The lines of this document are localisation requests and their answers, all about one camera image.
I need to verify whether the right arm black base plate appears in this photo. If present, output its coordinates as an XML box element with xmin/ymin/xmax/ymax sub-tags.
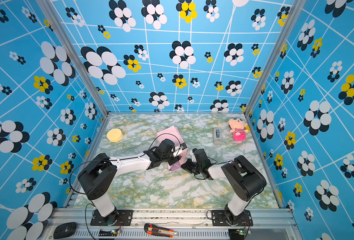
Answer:
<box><xmin>211</xmin><ymin>210</ymin><xmax>254</xmax><ymax>227</ymax></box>

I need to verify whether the right small circuit board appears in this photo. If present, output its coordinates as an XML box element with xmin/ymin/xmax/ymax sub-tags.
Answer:
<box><xmin>229</xmin><ymin>229</ymin><xmax>247</xmax><ymax>240</ymax></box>

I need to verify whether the aluminium frame post right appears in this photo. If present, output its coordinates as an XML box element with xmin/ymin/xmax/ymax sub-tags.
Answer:
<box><xmin>244</xmin><ymin>0</ymin><xmax>306</xmax><ymax>120</ymax></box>

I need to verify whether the purple wrapping paper sheet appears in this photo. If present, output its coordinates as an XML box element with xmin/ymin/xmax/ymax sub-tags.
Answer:
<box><xmin>156</xmin><ymin>126</ymin><xmax>188</xmax><ymax>172</ymax></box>

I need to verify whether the left small circuit board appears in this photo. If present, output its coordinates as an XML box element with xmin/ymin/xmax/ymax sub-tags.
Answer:
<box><xmin>99</xmin><ymin>229</ymin><xmax>119</xmax><ymax>237</ymax></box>

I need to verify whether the small circuit board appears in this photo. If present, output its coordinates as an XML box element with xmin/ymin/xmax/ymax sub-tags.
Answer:
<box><xmin>99</xmin><ymin>229</ymin><xmax>119</xmax><ymax>237</ymax></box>
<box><xmin>229</xmin><ymin>229</ymin><xmax>247</xmax><ymax>240</ymax></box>

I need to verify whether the small grey white device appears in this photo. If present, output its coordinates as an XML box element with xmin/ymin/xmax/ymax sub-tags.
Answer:
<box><xmin>213</xmin><ymin>128</ymin><xmax>222</xmax><ymax>145</ymax></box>

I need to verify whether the aluminium frame post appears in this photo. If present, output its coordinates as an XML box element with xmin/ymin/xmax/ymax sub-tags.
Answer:
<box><xmin>36</xmin><ymin>1</ymin><xmax>109</xmax><ymax>118</ymax></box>
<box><xmin>244</xmin><ymin>0</ymin><xmax>306</xmax><ymax>120</ymax></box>

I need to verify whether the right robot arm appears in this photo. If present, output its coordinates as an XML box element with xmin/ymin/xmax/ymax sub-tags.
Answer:
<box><xmin>182</xmin><ymin>149</ymin><xmax>267</xmax><ymax>226</ymax></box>

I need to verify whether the black computer mouse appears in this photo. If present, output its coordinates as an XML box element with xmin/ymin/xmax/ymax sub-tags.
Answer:
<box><xmin>53</xmin><ymin>222</ymin><xmax>77</xmax><ymax>240</ymax></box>

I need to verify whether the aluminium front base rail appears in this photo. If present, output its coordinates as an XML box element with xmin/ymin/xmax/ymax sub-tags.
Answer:
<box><xmin>41</xmin><ymin>208</ymin><xmax>303</xmax><ymax>240</ymax></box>

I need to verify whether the aluminium frame post left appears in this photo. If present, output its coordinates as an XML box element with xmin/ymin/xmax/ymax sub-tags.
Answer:
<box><xmin>36</xmin><ymin>1</ymin><xmax>109</xmax><ymax>118</ymax></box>

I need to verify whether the orange black utility knife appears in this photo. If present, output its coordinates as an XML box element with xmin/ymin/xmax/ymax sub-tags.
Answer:
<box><xmin>144</xmin><ymin>224</ymin><xmax>178</xmax><ymax>238</ymax></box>

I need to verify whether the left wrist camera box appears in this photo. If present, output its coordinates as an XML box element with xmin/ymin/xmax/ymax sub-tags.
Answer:
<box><xmin>173</xmin><ymin>143</ymin><xmax>188</xmax><ymax>159</ymax></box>

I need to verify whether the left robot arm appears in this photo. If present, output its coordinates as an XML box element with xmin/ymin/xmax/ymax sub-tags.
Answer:
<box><xmin>78</xmin><ymin>139</ymin><xmax>188</xmax><ymax>226</ymax></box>

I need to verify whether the yellow round sponge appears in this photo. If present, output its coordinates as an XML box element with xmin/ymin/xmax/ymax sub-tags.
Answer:
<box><xmin>107</xmin><ymin>129</ymin><xmax>123</xmax><ymax>143</ymax></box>

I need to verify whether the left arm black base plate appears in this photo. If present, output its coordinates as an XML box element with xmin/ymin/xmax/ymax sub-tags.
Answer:
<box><xmin>90</xmin><ymin>210</ymin><xmax>133</xmax><ymax>227</ymax></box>

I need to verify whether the pink plush doll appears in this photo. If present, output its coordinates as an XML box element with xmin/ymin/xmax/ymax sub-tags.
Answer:
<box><xmin>228</xmin><ymin>118</ymin><xmax>250</xmax><ymax>142</ymax></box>

